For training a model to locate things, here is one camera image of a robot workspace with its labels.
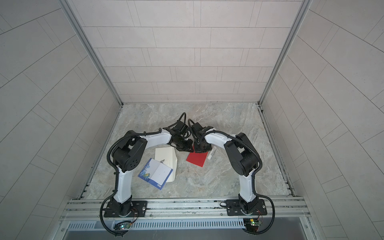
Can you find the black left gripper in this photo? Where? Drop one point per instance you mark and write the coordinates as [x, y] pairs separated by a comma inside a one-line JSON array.
[[188, 147]]

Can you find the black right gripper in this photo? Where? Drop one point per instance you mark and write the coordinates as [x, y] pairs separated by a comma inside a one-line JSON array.
[[197, 149]]

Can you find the red paper envelope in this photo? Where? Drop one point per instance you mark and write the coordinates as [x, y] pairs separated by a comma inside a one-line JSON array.
[[197, 159]]

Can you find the white glue stick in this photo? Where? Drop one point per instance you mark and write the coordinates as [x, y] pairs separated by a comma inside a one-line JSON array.
[[210, 154]]

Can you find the cream paper envelope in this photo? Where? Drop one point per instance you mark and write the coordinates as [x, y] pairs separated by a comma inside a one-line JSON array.
[[168, 157]]

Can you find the blue bordered white card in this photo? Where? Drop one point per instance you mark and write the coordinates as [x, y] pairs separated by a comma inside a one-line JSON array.
[[155, 173]]

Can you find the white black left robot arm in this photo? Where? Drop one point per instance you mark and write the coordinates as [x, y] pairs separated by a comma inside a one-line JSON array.
[[126, 153]]

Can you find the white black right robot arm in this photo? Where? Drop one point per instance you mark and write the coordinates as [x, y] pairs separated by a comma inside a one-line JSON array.
[[244, 160]]

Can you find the right green circuit board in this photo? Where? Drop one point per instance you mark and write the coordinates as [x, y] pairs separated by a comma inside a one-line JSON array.
[[252, 225]]

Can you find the green circuit board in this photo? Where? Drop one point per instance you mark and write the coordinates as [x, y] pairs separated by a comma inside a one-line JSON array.
[[123, 226], [252, 225]]

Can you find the left green circuit board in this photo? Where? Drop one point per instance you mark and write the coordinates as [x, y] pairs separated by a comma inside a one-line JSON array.
[[123, 226]]

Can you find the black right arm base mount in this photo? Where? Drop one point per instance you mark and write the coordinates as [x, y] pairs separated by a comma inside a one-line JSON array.
[[242, 208]]

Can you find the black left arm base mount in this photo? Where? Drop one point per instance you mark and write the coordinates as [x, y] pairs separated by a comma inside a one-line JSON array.
[[126, 210]]

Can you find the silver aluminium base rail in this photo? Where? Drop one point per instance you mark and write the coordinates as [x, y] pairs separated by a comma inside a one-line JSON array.
[[288, 218]]

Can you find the silver right corner post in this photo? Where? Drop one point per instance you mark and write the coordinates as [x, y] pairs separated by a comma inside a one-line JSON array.
[[290, 38]]

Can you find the silver aluminium corner post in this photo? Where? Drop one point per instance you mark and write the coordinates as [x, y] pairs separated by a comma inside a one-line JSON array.
[[88, 47]]

